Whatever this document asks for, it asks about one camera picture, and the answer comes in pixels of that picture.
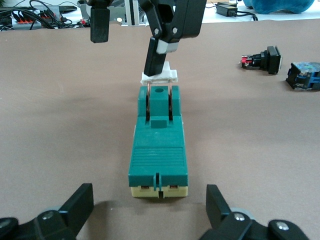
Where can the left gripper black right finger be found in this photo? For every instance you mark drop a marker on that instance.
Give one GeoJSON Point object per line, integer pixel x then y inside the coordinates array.
{"type": "Point", "coordinates": [217, 212]}

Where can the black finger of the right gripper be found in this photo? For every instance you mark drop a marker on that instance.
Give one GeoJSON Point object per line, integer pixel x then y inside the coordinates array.
{"type": "Point", "coordinates": [155, 60]}
{"type": "Point", "coordinates": [100, 25]}

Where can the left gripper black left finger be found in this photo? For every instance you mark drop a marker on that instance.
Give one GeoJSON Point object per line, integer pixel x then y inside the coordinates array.
{"type": "Point", "coordinates": [75, 210]}

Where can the white adjacent desk surface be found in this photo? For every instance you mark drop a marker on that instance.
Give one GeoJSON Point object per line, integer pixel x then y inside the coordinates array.
{"type": "Point", "coordinates": [200, 15]}

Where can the grey power strip red switches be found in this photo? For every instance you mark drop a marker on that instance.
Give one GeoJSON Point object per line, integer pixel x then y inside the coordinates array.
{"type": "Point", "coordinates": [35, 23]}

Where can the brown table cover mat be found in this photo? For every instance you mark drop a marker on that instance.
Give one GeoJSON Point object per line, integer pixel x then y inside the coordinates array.
{"type": "Point", "coordinates": [62, 125]}

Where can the black power adapter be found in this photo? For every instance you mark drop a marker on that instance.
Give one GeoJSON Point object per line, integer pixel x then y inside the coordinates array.
{"type": "Point", "coordinates": [226, 8]}

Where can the black square button red terminals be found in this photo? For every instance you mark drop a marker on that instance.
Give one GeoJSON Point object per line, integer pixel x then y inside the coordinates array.
{"type": "Point", "coordinates": [271, 61]}

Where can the blue plush cushion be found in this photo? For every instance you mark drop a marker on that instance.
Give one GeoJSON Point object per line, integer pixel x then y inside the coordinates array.
{"type": "Point", "coordinates": [275, 5]}

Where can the green mushroom push button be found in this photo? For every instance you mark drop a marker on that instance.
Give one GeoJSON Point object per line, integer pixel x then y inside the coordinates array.
{"type": "Point", "coordinates": [302, 77]}

